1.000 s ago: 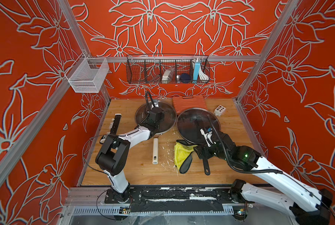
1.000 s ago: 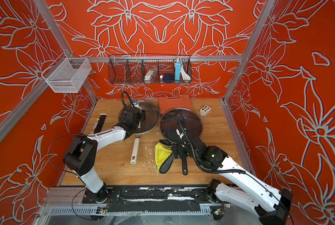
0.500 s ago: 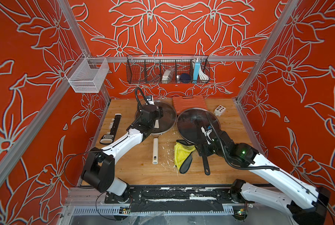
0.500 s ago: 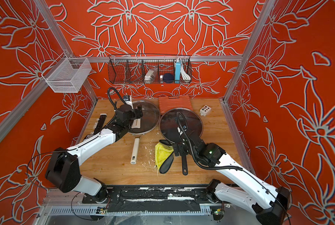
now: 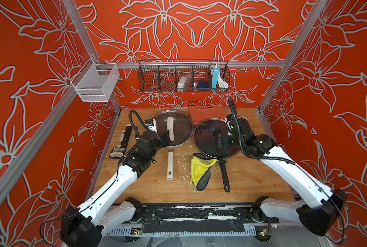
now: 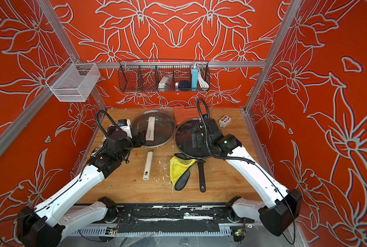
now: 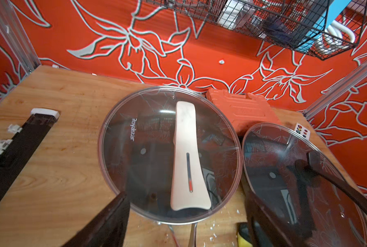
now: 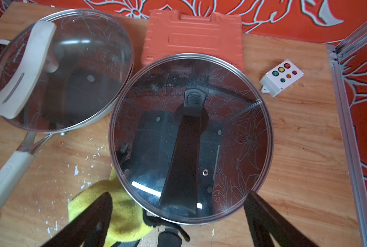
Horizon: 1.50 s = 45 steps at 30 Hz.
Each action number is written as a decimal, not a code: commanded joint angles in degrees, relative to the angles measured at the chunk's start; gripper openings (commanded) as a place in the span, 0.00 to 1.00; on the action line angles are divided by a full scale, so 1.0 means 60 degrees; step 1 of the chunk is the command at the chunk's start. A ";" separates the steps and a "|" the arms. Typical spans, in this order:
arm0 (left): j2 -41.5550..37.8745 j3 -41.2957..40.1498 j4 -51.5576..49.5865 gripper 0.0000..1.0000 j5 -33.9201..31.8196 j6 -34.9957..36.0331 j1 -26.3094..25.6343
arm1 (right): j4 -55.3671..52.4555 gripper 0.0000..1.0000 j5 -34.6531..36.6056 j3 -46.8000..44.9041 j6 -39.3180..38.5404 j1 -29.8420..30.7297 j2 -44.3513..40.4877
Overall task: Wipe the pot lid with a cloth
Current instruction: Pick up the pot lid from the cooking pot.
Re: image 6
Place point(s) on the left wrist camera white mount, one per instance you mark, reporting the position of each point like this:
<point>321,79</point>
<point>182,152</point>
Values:
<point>124,124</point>

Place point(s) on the dark blue round object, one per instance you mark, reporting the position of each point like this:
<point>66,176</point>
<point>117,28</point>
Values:
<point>184,86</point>

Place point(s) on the blue white bottle in basket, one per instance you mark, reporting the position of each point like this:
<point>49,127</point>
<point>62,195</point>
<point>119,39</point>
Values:
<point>195,75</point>

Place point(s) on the red plastic tool case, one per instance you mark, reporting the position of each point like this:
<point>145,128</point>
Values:
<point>183,113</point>

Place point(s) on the white packet in basket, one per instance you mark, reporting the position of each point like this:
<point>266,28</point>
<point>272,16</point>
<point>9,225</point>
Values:
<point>165,83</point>

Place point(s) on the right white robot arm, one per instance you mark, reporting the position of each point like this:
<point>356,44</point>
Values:
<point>280,207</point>

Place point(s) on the glass lid with white handle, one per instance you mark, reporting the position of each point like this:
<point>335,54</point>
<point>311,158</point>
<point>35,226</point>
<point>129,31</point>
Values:
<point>157,125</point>

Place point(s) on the yellow microfiber cloth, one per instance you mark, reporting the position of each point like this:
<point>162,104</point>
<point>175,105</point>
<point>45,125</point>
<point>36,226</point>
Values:
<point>180,170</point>

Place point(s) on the black wire wall basket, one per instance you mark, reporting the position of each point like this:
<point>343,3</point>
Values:
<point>164,75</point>

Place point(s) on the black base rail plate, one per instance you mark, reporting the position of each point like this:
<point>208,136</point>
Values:
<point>174,218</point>

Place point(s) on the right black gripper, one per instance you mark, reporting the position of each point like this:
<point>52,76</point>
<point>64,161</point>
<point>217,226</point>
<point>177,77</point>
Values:
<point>197,140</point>

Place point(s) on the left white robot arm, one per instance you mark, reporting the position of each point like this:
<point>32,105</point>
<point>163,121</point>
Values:
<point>49,222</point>

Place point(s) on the dark wok with white handle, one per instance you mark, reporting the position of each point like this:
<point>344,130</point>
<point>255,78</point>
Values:
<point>148,163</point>

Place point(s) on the clear plastic wall bin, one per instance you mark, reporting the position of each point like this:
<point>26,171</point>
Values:
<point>74,83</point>

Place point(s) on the black frying pan with lid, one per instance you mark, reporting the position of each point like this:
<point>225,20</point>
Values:
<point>190,142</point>

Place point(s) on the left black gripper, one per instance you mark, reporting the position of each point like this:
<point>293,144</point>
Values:
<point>139,143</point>

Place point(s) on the white box with dots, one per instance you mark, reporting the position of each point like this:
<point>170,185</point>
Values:
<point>225,121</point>

